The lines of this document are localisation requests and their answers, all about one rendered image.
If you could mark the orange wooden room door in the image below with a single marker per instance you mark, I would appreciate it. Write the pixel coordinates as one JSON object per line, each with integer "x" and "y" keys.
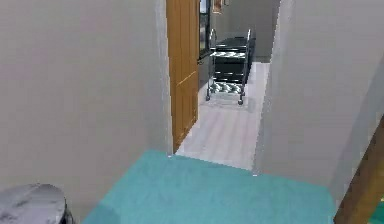
{"x": 182, "y": 66}

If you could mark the black metal shelf trolley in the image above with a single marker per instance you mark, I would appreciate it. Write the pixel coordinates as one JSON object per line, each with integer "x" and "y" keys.
{"x": 230, "y": 63}

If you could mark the dark window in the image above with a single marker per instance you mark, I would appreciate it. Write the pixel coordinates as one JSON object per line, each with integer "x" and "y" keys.
{"x": 204, "y": 30}

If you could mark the grey round bin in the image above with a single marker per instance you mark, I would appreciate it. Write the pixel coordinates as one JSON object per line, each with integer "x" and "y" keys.
{"x": 31, "y": 204}

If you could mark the brown wooden furniture edge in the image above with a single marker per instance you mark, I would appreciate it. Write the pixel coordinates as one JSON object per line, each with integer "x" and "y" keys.
{"x": 365, "y": 186}

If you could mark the framed wall picture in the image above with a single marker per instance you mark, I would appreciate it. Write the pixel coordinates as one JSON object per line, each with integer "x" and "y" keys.
{"x": 217, "y": 5}

